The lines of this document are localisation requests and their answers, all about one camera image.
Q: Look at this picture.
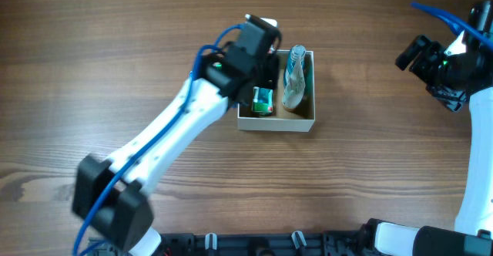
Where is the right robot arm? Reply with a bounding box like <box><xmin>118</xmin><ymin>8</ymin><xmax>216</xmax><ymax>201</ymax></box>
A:
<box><xmin>357</xmin><ymin>0</ymin><xmax>492</xmax><ymax>256</ymax></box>

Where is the white lotion tube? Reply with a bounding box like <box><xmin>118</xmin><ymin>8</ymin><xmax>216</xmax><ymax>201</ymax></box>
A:
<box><xmin>282</xmin><ymin>56</ymin><xmax>306</xmax><ymax>112</ymax></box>

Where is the right blue cable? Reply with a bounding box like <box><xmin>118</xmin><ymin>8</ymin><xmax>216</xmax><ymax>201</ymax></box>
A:
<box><xmin>409</xmin><ymin>1</ymin><xmax>493</xmax><ymax>52</ymax></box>

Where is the left blue cable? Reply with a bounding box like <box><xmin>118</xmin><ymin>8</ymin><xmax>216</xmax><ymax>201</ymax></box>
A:
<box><xmin>72</xmin><ymin>23</ymin><xmax>246</xmax><ymax>256</ymax></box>

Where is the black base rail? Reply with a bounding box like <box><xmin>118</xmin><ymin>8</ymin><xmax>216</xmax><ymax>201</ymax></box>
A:
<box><xmin>88</xmin><ymin>231</ymin><xmax>371</xmax><ymax>256</ymax></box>

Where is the white square cardboard box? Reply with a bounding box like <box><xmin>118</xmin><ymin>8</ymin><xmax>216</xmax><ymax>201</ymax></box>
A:
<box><xmin>237</xmin><ymin>50</ymin><xmax>316</xmax><ymax>133</ymax></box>

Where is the green soap box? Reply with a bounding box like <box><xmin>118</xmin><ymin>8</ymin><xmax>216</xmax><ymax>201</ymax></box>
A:
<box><xmin>251</xmin><ymin>86</ymin><xmax>273</xmax><ymax>116</ymax></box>

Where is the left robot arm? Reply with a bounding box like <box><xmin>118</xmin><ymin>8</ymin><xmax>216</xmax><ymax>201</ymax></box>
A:
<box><xmin>72</xmin><ymin>15</ymin><xmax>282</xmax><ymax>255</ymax></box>

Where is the teal mouthwash bottle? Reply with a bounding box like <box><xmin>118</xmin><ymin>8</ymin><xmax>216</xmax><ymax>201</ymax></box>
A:
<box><xmin>283</xmin><ymin>45</ymin><xmax>307</xmax><ymax>86</ymax></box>

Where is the blue cable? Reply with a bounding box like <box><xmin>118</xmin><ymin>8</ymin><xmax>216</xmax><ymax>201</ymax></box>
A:
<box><xmin>72</xmin><ymin>23</ymin><xmax>246</xmax><ymax>256</ymax></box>
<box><xmin>409</xmin><ymin>1</ymin><xmax>493</xmax><ymax>52</ymax></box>

